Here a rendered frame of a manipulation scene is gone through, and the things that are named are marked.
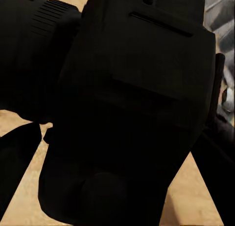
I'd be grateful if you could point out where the digital camera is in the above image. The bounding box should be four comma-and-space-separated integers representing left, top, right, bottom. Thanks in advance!
0, 0, 225, 226

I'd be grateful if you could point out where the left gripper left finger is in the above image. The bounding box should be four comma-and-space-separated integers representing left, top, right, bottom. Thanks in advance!
0, 121, 42, 222

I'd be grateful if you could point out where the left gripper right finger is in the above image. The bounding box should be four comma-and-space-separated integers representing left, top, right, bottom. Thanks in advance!
191, 125, 235, 226

